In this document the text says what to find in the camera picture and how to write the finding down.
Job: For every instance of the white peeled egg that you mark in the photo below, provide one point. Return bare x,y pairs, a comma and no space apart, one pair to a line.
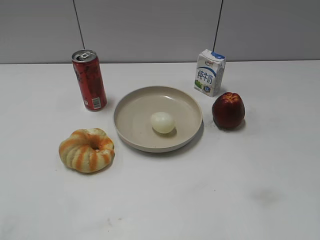
162,122

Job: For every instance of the beige round plate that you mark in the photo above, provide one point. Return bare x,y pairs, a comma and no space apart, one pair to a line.
132,118

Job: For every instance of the dark red apple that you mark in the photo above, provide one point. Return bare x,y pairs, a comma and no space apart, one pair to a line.
228,111

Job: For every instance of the white blue milk carton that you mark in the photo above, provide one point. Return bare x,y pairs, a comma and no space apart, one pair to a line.
209,72

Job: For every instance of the red soda can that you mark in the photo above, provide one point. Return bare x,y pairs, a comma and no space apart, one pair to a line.
87,69

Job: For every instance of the orange striped ring bread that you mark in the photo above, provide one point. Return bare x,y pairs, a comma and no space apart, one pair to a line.
87,150

